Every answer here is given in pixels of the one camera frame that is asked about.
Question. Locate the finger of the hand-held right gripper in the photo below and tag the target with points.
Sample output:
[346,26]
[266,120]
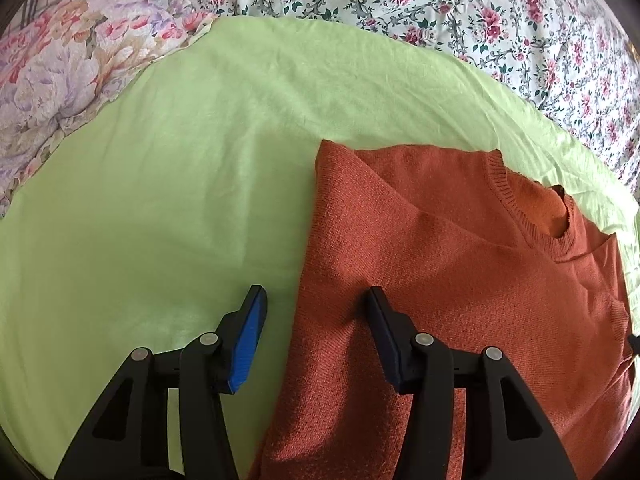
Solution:
[635,344]

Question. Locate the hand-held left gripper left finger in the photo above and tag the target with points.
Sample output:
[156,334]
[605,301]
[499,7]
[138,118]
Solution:
[247,340]

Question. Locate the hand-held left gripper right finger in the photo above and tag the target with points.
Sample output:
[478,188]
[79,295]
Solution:
[387,340]

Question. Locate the orange knit sweater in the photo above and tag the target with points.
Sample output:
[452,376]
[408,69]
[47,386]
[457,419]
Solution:
[450,260]

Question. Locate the light green bed sheet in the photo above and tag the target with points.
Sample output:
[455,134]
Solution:
[165,200]

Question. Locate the floral pillow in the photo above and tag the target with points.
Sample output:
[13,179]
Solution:
[75,65]

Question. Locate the white floral bed sheet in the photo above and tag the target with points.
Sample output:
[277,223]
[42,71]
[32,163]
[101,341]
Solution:
[450,15]

